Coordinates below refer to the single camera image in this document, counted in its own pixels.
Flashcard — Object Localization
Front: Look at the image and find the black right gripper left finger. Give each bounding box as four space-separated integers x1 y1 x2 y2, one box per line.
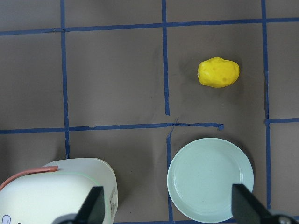
54 186 105 224

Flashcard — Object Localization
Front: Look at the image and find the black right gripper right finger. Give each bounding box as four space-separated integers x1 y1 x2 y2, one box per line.
231 184 298 224

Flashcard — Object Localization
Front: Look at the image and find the white rice cooker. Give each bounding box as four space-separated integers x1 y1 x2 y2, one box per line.
0 158 118 224

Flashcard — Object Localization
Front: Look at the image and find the pale green plate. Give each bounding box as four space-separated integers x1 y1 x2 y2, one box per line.
167 138 254 223

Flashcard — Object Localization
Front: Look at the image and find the yellow toy potato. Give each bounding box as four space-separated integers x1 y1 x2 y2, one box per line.
197 57 240 88

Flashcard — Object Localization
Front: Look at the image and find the pink rice cooker handle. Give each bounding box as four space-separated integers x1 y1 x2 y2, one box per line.
0 166 58 190

